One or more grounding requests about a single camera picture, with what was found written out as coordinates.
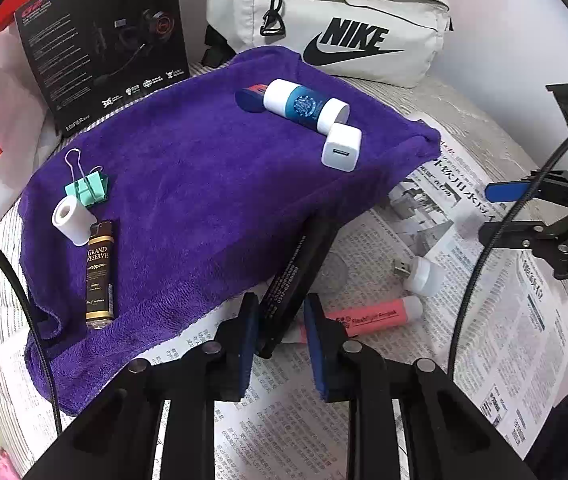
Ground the white usb charger cube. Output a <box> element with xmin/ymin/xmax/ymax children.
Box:
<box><xmin>321</xmin><ymin>124</ymin><xmax>362</xmax><ymax>172</ymax></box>

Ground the black headset box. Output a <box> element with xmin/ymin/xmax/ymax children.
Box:
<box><xmin>15</xmin><ymin>0</ymin><xmax>190</xmax><ymax>138</ymax></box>

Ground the teal binder clip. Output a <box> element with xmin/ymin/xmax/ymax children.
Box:
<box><xmin>64</xmin><ymin>148</ymin><xmax>109</xmax><ymax>208</ymax></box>

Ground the newspaper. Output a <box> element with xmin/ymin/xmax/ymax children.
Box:
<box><xmin>138</xmin><ymin>109</ymin><xmax>568</xmax><ymax>480</ymax></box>

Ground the white tape roll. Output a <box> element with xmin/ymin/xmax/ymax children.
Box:
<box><xmin>52</xmin><ymin>196</ymin><xmax>98</xmax><ymax>247</ymax></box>

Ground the grand reserve mini bottle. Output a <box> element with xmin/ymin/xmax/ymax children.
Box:
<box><xmin>86</xmin><ymin>220</ymin><xmax>115</xmax><ymax>330</ymax></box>

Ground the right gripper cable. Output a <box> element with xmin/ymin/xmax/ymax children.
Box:
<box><xmin>446</xmin><ymin>119</ymin><xmax>568</xmax><ymax>386</ymax></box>

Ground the white blue cylindrical bottle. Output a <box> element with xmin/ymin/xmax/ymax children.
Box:
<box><xmin>263</xmin><ymin>79</ymin><xmax>350</xmax><ymax>136</ymax></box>

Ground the black marker pen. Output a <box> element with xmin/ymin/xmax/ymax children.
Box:
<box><xmin>256</xmin><ymin>212</ymin><xmax>338</xmax><ymax>359</ymax></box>

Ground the white Miniso plastic bag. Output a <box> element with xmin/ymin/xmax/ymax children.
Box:
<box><xmin>0</xmin><ymin>34</ymin><xmax>60</xmax><ymax>220</ymax></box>

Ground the white usb night light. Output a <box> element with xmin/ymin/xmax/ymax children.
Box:
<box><xmin>392</xmin><ymin>257</ymin><xmax>446</xmax><ymax>297</ymax></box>

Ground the white Nike bag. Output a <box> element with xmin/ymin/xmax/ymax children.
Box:
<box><xmin>206</xmin><ymin>0</ymin><xmax>451</xmax><ymax>88</ymax></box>

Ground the black cable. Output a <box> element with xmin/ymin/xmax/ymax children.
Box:
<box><xmin>0</xmin><ymin>213</ymin><xmax>64</xmax><ymax>436</ymax></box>

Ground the purple towel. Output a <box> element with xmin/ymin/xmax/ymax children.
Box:
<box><xmin>18</xmin><ymin>47</ymin><xmax>440</xmax><ymax>415</ymax></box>

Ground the pink highlighter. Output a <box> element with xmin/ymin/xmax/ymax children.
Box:
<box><xmin>325</xmin><ymin>296</ymin><xmax>424</xmax><ymax>337</ymax></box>

